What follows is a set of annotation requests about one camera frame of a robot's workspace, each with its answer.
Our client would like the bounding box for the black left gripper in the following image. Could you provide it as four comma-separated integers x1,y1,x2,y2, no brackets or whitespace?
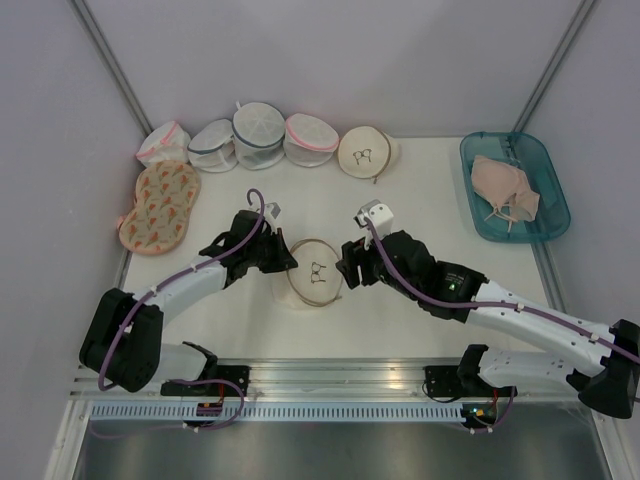
246,228,297,274

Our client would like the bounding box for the beige round glasses laundry bag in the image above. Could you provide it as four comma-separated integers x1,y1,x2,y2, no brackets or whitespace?
271,238,343,310

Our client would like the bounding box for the pale pink bra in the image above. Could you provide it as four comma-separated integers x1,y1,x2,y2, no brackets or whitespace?
471,155,540,233

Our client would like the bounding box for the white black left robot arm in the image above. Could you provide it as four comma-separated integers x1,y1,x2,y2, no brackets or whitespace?
79,203,298,396

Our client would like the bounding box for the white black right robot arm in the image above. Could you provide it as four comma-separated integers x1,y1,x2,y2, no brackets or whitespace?
336,231,639,419

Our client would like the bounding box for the white pink-zip mesh bag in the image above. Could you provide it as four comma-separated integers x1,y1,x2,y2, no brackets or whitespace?
283,113,339,168

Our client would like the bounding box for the white blue-trim mesh bag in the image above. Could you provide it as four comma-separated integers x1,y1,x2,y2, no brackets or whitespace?
187,119,238,173

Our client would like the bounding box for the beige round bag with glasses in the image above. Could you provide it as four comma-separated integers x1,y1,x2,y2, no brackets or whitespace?
336,126,401,184

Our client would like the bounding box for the tall white blue-zip mesh bag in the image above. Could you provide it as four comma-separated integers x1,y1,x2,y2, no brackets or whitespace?
231,102,285,170

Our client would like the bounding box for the floral peanut-shaped laundry bag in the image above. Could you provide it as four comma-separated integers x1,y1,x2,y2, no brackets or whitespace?
118,160,201,256

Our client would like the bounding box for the white pink-trim mesh bag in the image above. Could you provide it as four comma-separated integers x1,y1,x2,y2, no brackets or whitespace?
135,121,191,167

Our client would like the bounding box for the teal transparent plastic bin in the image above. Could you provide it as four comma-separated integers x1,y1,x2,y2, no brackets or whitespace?
459,132,571,243

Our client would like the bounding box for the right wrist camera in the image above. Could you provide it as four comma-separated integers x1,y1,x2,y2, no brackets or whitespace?
354,199,394,249

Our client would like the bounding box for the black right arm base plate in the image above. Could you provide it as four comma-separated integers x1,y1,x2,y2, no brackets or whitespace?
423,365,511,403

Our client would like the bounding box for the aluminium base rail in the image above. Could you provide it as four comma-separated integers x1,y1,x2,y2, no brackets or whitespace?
69,356,615,401

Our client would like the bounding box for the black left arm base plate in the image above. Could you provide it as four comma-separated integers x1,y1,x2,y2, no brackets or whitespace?
160,364,250,398

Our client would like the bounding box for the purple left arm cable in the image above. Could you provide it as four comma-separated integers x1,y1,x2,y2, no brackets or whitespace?
97,188,265,441

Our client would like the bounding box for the white slotted cable duct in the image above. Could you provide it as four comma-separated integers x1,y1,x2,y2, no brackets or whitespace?
90,401,496,423

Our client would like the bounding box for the right aluminium corner post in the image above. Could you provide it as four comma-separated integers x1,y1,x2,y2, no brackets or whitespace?
511,0,599,132

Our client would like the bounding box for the aluminium corner post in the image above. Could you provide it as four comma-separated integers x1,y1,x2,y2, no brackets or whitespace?
68,0,153,135
511,0,599,132

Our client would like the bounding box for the left aluminium corner post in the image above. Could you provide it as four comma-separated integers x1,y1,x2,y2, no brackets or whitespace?
68,0,153,135

